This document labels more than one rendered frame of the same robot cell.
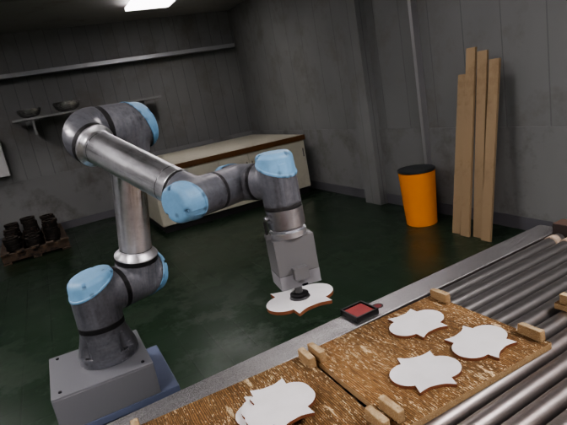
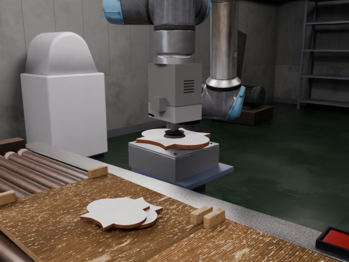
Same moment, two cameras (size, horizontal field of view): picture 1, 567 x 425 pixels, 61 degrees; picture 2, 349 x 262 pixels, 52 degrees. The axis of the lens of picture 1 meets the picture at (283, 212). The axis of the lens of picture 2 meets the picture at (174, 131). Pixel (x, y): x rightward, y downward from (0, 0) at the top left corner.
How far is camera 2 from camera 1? 0.95 m
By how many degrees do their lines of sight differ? 66
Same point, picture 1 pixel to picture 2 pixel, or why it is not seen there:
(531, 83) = not seen: outside the picture
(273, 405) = (116, 207)
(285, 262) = (153, 87)
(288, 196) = (158, 13)
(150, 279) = (218, 104)
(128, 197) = (212, 28)
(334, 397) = (143, 243)
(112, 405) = (150, 168)
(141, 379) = (167, 164)
